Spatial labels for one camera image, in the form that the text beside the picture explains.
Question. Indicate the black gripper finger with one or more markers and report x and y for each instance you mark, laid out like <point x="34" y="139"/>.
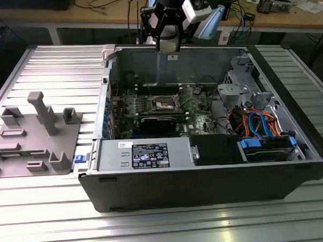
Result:
<point x="179" y="40"/>
<point x="143" y="21"/>

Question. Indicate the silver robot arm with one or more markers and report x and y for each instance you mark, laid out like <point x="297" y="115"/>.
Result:
<point x="212" y="27"/>

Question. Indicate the black RAM slot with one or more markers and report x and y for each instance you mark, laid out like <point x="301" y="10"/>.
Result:
<point x="165" y="93"/>
<point x="165" y="86"/>
<point x="161" y="113"/>
<point x="165" y="90"/>

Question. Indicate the CPU socket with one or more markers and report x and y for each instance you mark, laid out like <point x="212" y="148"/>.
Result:
<point x="162" y="103"/>

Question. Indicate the black drive bay cover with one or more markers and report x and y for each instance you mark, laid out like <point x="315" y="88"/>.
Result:
<point x="216" y="149"/>

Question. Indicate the white label sheet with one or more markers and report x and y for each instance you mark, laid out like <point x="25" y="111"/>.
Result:
<point x="224" y="37"/>

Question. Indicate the white plastic case latch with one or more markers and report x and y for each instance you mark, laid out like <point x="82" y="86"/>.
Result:
<point x="108" y="51"/>

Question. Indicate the round coin battery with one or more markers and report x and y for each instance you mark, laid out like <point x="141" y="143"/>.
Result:
<point x="197" y="90"/>

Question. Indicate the black upright box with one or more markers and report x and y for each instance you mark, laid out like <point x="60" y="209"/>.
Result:
<point x="229" y="8"/>

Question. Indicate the grey metal drive cage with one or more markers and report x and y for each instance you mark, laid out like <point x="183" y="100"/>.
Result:
<point x="231" y="90"/>

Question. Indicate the black power adapter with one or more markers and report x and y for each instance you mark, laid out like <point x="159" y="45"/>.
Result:
<point x="250" y="16"/>

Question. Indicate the wooden desk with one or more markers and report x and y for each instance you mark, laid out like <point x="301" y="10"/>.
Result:
<point x="65" y="15"/>

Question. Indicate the green motherboard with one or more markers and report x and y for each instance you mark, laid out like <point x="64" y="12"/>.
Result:
<point x="201" y="122"/>

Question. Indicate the black graphics card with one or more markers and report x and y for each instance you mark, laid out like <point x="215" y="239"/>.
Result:
<point x="157" y="125"/>

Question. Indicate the copper coil device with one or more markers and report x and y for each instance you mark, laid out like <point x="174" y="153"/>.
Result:
<point x="265" y="5"/>

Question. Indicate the small electronics box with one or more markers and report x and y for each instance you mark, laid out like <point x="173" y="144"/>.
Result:
<point x="281" y="6"/>

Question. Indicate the black monitor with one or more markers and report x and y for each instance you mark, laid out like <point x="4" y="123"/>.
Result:
<point x="30" y="4"/>

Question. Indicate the hard disk in blue carrier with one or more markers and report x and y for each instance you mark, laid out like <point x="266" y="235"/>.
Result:
<point x="249" y="144"/>

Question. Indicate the grey power supply unit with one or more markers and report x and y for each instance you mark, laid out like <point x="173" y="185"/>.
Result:
<point x="112" y="155"/>

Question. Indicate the white papers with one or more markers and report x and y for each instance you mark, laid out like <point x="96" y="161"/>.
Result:
<point x="310" y="7"/>

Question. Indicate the black PC case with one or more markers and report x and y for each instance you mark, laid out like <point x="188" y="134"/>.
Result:
<point x="180" y="189"/>

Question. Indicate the blue plastic clip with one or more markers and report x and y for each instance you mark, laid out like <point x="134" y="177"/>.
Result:
<point x="78" y="159"/>

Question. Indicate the grey parts rack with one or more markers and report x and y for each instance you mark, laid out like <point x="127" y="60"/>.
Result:
<point x="31" y="142"/>

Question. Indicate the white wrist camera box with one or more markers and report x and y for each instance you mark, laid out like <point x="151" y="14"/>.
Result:
<point x="193" y="11"/>

